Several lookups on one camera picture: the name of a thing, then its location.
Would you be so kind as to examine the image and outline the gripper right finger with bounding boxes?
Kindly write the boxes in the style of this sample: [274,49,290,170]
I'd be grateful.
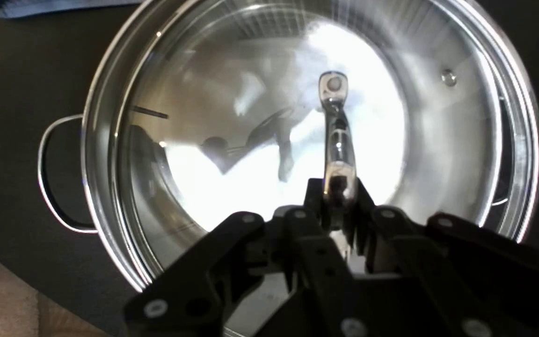
[344,180,539,337]

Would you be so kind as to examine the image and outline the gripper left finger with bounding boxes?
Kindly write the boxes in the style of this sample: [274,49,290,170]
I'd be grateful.
[124,178,359,337]

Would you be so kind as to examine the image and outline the glass lid with steel handle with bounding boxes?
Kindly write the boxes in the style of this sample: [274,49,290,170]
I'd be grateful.
[116,0,504,286]

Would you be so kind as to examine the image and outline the stainless steel pot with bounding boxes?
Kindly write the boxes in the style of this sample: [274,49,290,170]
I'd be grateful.
[37,0,539,337]

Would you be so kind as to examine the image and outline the blue cloth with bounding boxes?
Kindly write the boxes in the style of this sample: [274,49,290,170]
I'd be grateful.
[0,0,143,19]

